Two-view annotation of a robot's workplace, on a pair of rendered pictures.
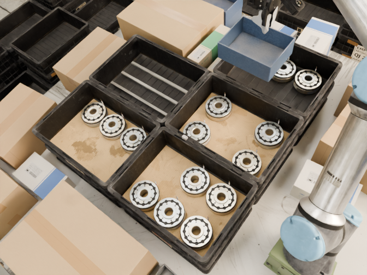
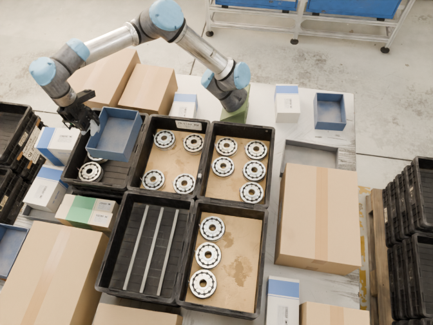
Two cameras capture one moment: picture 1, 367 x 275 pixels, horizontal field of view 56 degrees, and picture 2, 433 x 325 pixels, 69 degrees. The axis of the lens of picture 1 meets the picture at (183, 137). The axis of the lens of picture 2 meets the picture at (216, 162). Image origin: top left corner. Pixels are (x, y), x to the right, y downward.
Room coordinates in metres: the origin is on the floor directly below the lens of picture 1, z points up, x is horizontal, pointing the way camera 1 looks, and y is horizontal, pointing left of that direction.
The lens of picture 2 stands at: (0.89, 0.54, 2.13)
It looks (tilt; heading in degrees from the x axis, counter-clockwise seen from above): 61 degrees down; 236
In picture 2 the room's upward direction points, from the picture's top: 5 degrees counter-clockwise
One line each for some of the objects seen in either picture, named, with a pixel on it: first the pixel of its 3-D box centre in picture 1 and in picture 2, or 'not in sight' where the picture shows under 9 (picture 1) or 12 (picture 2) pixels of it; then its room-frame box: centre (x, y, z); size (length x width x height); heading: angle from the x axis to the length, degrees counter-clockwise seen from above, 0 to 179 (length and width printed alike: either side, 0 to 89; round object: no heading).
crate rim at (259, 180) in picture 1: (232, 123); (171, 153); (0.64, -0.18, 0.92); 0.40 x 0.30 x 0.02; 43
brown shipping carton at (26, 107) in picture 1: (21, 127); not in sight; (0.92, 0.67, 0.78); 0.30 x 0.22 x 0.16; 138
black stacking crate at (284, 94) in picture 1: (274, 77); (111, 151); (0.85, -0.40, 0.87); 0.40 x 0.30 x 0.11; 43
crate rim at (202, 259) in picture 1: (181, 187); (238, 162); (0.44, 0.04, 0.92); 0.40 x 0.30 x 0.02; 43
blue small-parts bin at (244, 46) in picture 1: (255, 47); (115, 133); (0.80, -0.29, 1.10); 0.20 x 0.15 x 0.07; 42
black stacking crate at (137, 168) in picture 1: (182, 193); (237, 167); (0.44, 0.04, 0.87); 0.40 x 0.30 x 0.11; 43
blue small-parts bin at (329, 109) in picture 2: not in sight; (328, 111); (-0.21, 0.04, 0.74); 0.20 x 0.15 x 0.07; 45
